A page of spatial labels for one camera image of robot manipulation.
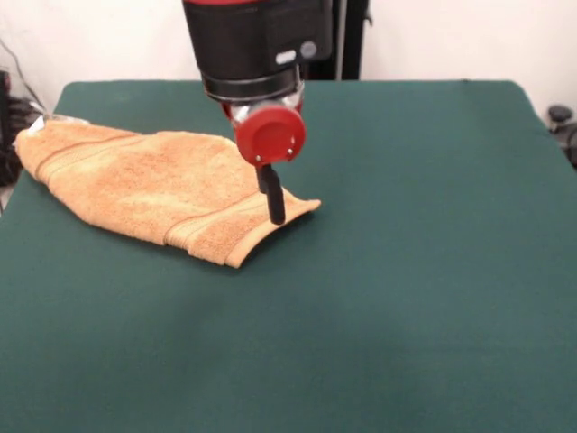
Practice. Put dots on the orange terry towel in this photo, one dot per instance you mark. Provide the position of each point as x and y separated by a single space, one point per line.
135 180

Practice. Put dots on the black chair base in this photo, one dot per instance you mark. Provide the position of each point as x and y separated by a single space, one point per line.
559 113

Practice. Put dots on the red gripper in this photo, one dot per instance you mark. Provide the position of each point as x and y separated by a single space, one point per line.
270 137

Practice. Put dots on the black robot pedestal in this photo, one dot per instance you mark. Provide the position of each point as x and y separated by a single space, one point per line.
351 40

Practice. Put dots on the dark green table cloth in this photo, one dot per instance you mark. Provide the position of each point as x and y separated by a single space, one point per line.
135 338

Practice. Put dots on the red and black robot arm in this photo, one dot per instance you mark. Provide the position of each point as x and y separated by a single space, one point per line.
248 45

